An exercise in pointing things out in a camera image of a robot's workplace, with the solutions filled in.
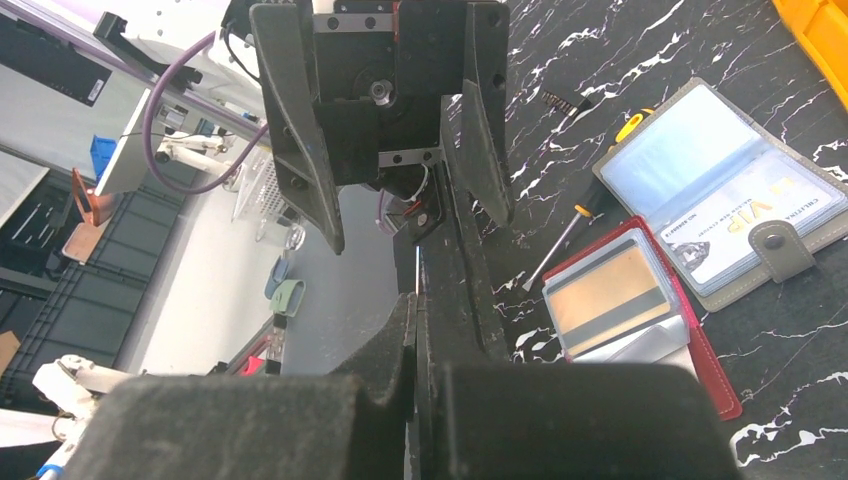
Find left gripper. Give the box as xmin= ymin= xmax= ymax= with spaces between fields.
xmin=249 ymin=1 xmax=515 ymax=255

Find yellow bin with black card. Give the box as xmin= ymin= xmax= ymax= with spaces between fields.
xmin=772 ymin=0 xmax=847 ymax=108

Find gold card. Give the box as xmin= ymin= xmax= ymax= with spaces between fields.
xmin=544 ymin=240 xmax=673 ymax=357

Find red card holder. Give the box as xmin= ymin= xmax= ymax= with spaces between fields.
xmin=541 ymin=216 xmax=743 ymax=421

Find silver VIP card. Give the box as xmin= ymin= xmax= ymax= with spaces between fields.
xmin=655 ymin=175 xmax=848 ymax=280

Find small white robot arm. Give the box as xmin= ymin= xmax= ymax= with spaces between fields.
xmin=33 ymin=282 xmax=418 ymax=479

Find black yellow screwdriver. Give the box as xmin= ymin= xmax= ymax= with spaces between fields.
xmin=521 ymin=108 xmax=655 ymax=293

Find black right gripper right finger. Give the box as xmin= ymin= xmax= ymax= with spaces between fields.
xmin=417 ymin=296 xmax=741 ymax=479

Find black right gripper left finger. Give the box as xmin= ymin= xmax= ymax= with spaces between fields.
xmin=64 ymin=294 xmax=418 ymax=479

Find dark card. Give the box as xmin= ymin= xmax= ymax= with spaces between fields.
xmin=414 ymin=246 xmax=422 ymax=295

